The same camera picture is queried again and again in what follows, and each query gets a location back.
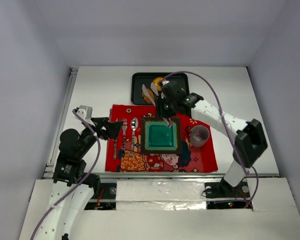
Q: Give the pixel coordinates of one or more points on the silver fork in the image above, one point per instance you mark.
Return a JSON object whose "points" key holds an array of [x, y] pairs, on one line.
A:
{"points": [[124, 129]]}

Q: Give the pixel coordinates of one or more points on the red patterned placemat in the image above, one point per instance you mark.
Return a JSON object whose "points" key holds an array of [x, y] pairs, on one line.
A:
{"points": [[191, 160]]}

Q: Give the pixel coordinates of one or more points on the purple ceramic mug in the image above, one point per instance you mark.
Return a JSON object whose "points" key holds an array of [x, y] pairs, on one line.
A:
{"points": [[197, 135]]}

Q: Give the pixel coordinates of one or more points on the brown oval bread roll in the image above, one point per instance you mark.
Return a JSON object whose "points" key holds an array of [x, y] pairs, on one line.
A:
{"points": [[148, 100]]}

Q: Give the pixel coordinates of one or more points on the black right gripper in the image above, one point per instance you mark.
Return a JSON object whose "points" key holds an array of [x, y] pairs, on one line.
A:
{"points": [[163, 110]]}

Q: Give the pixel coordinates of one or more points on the teal square ceramic plate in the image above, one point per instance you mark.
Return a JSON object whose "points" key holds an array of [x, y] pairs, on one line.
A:
{"points": [[158, 138]]}

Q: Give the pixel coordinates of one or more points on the silver spoon patterned handle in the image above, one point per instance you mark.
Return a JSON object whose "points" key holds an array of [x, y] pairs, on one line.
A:
{"points": [[134, 126]]}

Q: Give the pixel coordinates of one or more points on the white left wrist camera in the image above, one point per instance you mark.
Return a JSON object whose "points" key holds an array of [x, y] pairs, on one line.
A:
{"points": [[85, 112]]}

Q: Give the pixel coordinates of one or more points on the aluminium frame rail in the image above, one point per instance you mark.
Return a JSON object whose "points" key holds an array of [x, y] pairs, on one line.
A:
{"points": [[49, 166]]}

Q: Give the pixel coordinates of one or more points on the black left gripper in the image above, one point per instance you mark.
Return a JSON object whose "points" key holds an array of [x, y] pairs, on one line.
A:
{"points": [[97, 127]]}

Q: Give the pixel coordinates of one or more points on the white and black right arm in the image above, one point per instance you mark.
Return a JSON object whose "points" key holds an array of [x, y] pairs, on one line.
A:
{"points": [[246, 137]]}

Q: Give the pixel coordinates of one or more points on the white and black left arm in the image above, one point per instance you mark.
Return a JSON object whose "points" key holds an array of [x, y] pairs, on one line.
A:
{"points": [[72, 187]]}

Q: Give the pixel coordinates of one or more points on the silver table knife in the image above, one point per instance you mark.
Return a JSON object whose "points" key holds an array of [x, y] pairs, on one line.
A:
{"points": [[115, 149]]}

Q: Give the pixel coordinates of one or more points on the black baking tray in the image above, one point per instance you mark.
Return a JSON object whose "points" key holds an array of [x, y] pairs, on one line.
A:
{"points": [[146, 78]]}

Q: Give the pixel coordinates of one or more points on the orange glazed donut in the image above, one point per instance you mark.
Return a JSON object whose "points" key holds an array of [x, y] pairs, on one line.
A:
{"points": [[157, 82]]}

